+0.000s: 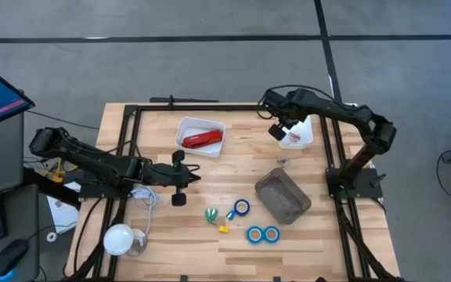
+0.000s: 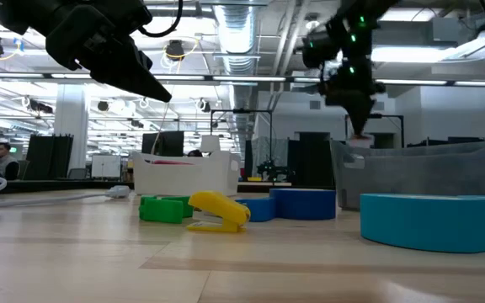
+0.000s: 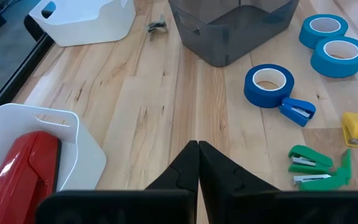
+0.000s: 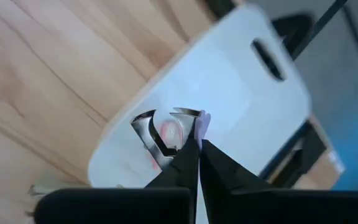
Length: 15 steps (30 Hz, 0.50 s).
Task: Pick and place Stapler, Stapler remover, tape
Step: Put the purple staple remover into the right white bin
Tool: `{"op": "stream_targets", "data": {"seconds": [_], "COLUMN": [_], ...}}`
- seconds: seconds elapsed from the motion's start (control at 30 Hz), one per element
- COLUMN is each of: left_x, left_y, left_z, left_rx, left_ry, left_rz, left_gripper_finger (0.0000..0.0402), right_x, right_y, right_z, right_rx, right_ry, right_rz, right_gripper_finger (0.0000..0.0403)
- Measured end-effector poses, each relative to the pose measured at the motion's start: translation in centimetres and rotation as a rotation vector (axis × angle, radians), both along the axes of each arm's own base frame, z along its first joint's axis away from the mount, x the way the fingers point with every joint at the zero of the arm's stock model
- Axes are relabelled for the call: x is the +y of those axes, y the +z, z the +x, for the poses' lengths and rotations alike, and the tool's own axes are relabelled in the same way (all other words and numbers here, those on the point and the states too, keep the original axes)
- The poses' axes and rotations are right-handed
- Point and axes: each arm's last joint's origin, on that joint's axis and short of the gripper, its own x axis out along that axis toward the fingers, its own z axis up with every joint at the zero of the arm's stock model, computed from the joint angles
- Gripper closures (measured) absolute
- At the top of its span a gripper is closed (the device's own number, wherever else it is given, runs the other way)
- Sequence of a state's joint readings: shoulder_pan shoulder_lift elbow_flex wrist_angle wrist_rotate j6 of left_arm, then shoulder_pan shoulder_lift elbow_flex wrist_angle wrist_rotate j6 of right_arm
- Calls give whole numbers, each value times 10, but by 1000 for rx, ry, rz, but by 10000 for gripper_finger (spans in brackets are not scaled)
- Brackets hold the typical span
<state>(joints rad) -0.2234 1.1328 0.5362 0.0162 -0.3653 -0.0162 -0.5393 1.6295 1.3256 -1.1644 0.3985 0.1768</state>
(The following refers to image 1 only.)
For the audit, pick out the blue mini stapler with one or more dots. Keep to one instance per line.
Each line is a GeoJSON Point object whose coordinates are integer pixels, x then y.
{"type": "Point", "coordinates": [231, 215]}

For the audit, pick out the white dome lamp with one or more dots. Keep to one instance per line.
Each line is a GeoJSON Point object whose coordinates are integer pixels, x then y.
{"type": "Point", "coordinates": [117, 239]}

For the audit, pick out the black metal table frame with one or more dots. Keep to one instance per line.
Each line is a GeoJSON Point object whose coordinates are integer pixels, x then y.
{"type": "Point", "coordinates": [135, 113]}

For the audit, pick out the large white plastic bin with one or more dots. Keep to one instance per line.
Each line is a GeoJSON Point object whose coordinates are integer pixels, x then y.
{"type": "Point", "coordinates": [186, 123]}

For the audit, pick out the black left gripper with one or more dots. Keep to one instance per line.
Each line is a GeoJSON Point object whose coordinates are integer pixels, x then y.
{"type": "Point", "coordinates": [163, 175]}

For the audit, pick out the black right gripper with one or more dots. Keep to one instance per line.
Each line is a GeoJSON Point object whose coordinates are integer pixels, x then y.
{"type": "Point", "coordinates": [282, 109]}

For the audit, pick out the green mini stapler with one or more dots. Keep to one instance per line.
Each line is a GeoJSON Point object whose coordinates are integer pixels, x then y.
{"type": "Point", "coordinates": [211, 215]}

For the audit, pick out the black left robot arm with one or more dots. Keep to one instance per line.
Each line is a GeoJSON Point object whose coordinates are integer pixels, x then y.
{"type": "Point", "coordinates": [92, 162]}

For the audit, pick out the yellow mini stapler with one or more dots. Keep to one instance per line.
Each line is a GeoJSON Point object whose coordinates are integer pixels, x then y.
{"type": "Point", "coordinates": [224, 229]}

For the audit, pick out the black base plate lever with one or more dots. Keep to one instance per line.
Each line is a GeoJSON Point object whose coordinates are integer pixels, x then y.
{"type": "Point", "coordinates": [378, 180]}

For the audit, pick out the black clamp bar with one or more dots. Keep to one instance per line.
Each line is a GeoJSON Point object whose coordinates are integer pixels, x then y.
{"type": "Point", "coordinates": [186, 100]}

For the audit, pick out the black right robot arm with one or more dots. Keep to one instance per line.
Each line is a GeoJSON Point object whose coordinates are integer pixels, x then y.
{"type": "Point", "coordinates": [347, 111]}

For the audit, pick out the clear glass dish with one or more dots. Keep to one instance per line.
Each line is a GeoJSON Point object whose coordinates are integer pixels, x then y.
{"type": "Point", "coordinates": [141, 243]}

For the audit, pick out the grey desk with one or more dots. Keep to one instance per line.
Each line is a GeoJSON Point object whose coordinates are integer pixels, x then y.
{"type": "Point", "coordinates": [6, 156]}

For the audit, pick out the black computer mouse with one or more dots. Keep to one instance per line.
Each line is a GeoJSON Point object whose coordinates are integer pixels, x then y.
{"type": "Point", "coordinates": [9, 256]}

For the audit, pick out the small white plastic bin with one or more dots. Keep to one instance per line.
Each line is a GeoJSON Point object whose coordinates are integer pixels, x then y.
{"type": "Point", "coordinates": [305, 135]}

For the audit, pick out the grey translucent plastic bin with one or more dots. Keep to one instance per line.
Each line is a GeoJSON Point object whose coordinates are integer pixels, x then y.
{"type": "Point", "coordinates": [282, 196]}

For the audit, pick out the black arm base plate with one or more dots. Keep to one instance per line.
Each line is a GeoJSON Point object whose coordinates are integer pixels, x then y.
{"type": "Point", "coordinates": [92, 191]}
{"type": "Point", "coordinates": [366, 190]}

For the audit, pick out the grey staple remover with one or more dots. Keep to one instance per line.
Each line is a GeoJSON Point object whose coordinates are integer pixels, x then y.
{"type": "Point", "coordinates": [283, 161]}

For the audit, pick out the yellow clamp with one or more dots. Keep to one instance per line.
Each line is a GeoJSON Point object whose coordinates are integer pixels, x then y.
{"type": "Point", "coordinates": [58, 174]}

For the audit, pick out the white paper sheet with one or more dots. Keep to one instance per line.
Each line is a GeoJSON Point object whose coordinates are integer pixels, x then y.
{"type": "Point", "coordinates": [63, 213]}

